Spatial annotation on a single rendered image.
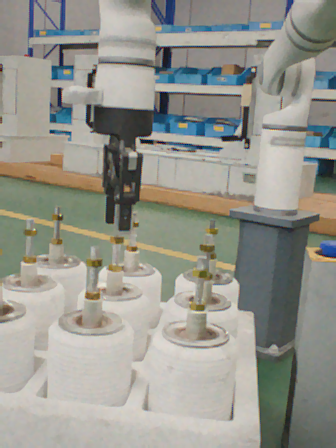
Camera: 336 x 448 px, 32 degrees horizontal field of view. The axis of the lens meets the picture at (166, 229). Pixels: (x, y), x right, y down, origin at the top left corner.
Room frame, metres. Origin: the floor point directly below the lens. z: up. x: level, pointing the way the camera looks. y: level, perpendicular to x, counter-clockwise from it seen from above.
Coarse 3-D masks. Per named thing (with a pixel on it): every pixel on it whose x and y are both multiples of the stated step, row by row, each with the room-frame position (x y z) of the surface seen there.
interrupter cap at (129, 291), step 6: (102, 282) 0.77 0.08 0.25; (102, 288) 0.75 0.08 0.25; (126, 288) 0.76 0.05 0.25; (132, 288) 0.76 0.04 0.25; (138, 288) 0.76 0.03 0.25; (102, 294) 0.72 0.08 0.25; (108, 294) 0.73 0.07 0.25; (120, 294) 0.74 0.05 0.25; (126, 294) 0.73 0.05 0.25; (132, 294) 0.73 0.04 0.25; (138, 294) 0.73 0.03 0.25; (108, 300) 0.71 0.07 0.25; (114, 300) 0.71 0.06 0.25; (120, 300) 0.71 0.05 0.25; (126, 300) 0.71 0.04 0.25
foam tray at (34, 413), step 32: (160, 320) 0.84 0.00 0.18; (32, 384) 0.61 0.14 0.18; (256, 384) 0.65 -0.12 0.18; (0, 416) 0.56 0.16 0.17; (32, 416) 0.55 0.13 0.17; (64, 416) 0.55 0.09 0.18; (96, 416) 0.55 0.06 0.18; (128, 416) 0.55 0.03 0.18; (160, 416) 0.55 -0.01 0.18; (256, 416) 0.57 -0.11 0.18
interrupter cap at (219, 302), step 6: (180, 294) 0.74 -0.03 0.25; (186, 294) 0.75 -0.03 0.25; (192, 294) 0.75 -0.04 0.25; (216, 294) 0.75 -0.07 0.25; (174, 300) 0.72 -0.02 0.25; (180, 300) 0.72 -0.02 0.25; (186, 300) 0.72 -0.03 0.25; (216, 300) 0.73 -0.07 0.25; (222, 300) 0.73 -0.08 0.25; (228, 300) 0.73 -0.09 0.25; (186, 306) 0.70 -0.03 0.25; (210, 306) 0.70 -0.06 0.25; (216, 306) 0.70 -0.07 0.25; (222, 306) 0.71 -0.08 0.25; (228, 306) 0.71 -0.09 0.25
